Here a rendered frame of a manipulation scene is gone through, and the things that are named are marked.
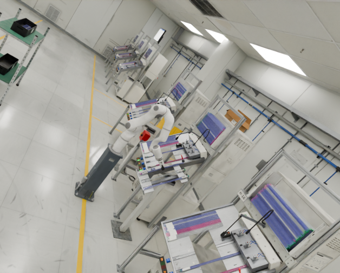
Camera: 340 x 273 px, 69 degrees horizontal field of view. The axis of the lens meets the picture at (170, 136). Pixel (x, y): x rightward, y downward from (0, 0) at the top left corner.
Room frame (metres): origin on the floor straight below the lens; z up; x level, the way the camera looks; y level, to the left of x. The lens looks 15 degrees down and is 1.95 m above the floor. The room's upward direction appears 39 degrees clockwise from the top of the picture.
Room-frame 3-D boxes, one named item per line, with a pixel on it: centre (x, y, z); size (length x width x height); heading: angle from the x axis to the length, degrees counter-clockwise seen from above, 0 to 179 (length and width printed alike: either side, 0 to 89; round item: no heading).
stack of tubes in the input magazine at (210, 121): (3.19, -0.37, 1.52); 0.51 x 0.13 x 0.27; 29
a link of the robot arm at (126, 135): (2.68, 0.38, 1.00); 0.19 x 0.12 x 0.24; 156
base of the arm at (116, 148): (2.65, 0.39, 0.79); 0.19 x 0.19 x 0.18
